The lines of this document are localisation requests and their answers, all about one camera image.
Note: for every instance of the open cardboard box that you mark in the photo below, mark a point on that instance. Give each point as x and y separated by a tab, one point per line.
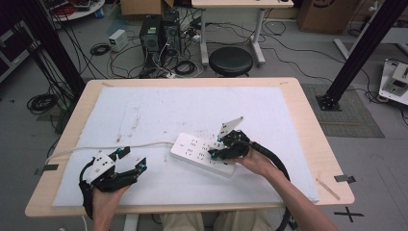
144	6

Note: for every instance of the person's left leg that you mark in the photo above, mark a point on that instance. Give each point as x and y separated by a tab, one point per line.
183	223

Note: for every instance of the person's right hand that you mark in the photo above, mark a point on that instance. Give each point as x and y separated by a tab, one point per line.
256	162

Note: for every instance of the thin wooden stick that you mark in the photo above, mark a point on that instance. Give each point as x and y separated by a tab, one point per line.
327	189

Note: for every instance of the black aluminium post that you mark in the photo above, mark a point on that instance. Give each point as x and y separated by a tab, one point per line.
54	48
362	51

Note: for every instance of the grey tape strip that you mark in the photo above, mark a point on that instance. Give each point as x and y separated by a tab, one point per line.
344	178
48	168

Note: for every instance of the grey metal rack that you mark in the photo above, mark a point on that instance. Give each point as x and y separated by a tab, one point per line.
12	54

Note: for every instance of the person's left hand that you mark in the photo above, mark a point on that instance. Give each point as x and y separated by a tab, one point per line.
107	202

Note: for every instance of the white device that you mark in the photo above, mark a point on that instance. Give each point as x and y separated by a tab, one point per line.
396	82

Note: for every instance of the white power strip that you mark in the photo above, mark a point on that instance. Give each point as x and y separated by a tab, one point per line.
192	150

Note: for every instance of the large printed cardboard box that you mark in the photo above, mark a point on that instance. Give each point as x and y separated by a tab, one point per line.
327	14

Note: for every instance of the grey floor mat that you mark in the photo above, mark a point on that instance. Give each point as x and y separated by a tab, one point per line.
352	118

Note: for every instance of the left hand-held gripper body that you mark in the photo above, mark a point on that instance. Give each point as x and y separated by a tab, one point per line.
102	170

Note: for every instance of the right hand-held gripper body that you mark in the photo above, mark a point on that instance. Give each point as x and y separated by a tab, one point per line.
237	144

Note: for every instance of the white foam mat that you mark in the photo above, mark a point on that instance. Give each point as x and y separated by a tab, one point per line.
192	106

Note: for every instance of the black computer tower green label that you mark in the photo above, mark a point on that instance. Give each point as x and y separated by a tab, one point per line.
150	33

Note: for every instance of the round white table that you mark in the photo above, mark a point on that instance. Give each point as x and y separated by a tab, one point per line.
77	9

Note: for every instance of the white power supply box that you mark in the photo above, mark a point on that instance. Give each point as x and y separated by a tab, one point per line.
118	40

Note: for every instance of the white desk with wooden top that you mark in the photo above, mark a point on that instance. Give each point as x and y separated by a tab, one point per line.
237	3

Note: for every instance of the black round stool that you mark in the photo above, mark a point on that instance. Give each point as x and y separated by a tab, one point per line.
231	61

